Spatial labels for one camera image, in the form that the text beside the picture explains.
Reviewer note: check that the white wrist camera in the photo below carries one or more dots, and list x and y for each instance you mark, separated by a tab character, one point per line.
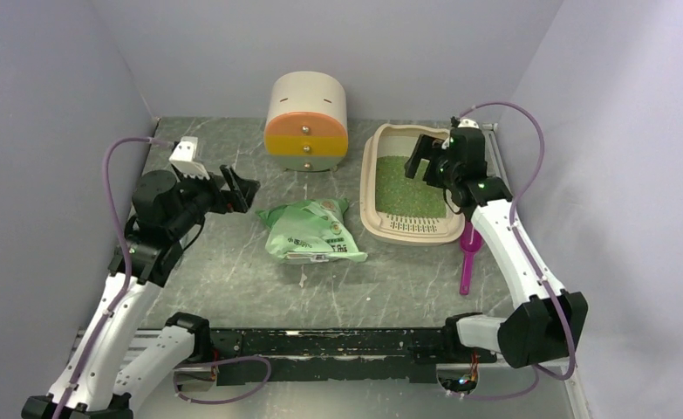
186	158
461	125

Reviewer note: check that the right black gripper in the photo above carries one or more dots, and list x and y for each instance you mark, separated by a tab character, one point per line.
425	148

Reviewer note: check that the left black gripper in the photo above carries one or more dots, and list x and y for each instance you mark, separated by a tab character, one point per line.
242	189

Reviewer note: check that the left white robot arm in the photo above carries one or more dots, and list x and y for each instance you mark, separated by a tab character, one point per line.
97	381

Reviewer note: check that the black mounting rail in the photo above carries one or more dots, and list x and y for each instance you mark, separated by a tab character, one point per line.
338	354

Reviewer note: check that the magenta plastic scoop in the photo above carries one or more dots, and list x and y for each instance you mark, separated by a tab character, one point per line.
470	244

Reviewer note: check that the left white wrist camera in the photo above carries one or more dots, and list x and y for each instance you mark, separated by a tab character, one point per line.
186	158

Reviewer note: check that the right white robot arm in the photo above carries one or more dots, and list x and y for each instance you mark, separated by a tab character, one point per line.
547	320

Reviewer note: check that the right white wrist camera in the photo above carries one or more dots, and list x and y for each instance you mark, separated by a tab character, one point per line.
461	125

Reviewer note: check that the beige orange drawer cabinet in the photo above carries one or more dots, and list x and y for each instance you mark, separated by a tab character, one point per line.
306	125

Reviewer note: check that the beige litter box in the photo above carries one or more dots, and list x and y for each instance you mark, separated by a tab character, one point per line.
397	209

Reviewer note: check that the green litter bag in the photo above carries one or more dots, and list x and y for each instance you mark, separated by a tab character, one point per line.
310	231

